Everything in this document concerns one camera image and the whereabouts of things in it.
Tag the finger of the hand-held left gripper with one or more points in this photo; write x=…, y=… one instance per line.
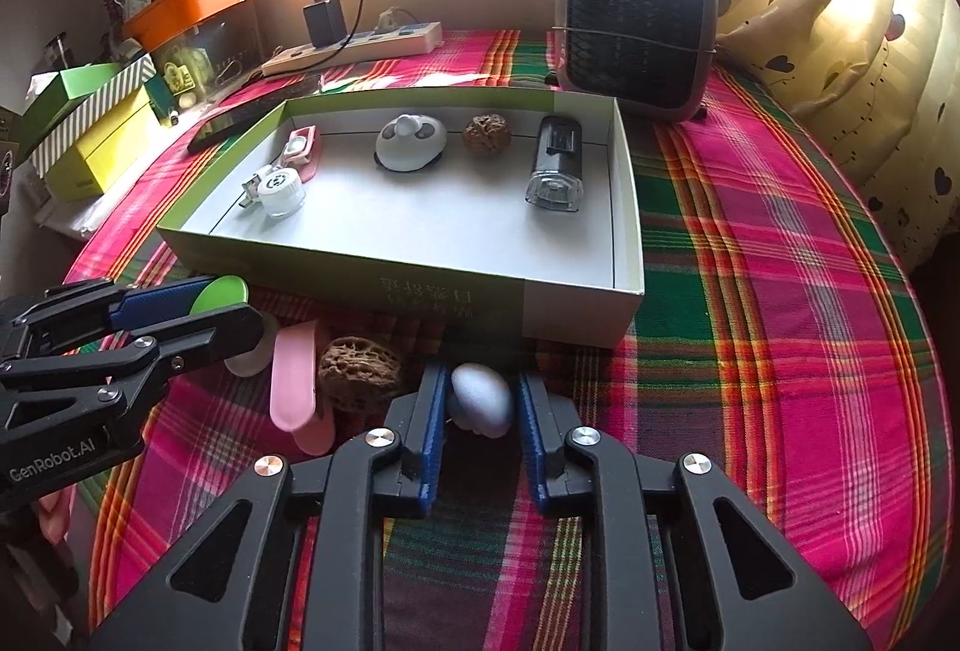
x=161, y=306
x=202, y=336

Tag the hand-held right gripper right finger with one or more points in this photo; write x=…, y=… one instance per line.
x=529, y=433

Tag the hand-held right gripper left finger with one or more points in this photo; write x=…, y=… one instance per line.
x=433, y=426

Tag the white lamp with green cap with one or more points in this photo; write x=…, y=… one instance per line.
x=221, y=292

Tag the white egg-shaped toy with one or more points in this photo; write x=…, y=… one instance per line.
x=480, y=400

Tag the small white bottle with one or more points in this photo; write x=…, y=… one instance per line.
x=281, y=190

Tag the green and grey cardboard box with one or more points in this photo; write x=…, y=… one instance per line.
x=450, y=223

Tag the white spotted toy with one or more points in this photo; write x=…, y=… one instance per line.
x=411, y=145

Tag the brown walnut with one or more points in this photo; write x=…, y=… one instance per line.
x=487, y=132
x=358, y=372

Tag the person's left hand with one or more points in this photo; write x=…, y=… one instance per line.
x=56, y=516

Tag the pink clip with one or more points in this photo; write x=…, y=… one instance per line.
x=292, y=381

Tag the white sheet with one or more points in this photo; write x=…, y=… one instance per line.
x=67, y=216

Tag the yellow box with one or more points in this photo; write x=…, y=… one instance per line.
x=105, y=148

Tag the black smartphone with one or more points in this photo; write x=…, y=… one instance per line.
x=225, y=122

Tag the green striped box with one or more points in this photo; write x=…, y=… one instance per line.
x=90, y=88

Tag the small green carton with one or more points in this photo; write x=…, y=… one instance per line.
x=180, y=75

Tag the plaid tablecloth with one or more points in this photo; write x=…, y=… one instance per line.
x=750, y=283

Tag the black flashlight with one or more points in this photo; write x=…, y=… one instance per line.
x=556, y=160

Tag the black charger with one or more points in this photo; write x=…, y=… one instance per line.
x=324, y=21

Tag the white power strip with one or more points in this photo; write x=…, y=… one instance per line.
x=405, y=40

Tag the small white plug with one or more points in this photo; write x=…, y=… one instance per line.
x=390, y=17

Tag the grey desktop fan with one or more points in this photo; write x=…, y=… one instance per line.
x=637, y=36

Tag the cream patterned curtain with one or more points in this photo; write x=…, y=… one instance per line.
x=825, y=58

